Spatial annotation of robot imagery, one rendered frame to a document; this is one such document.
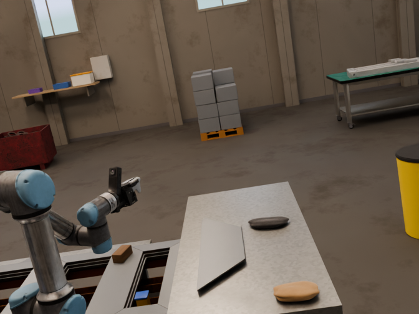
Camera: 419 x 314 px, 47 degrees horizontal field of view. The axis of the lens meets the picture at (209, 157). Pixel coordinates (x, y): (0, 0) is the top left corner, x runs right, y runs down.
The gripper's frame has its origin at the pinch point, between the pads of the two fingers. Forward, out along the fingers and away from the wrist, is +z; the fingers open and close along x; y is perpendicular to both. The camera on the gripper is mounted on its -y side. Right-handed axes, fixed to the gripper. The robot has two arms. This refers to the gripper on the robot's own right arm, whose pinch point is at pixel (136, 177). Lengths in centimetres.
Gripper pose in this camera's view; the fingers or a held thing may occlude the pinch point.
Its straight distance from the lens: 199.3
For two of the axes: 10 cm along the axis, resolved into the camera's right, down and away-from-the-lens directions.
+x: 8.6, -1.7, -4.8
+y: 2.9, 9.4, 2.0
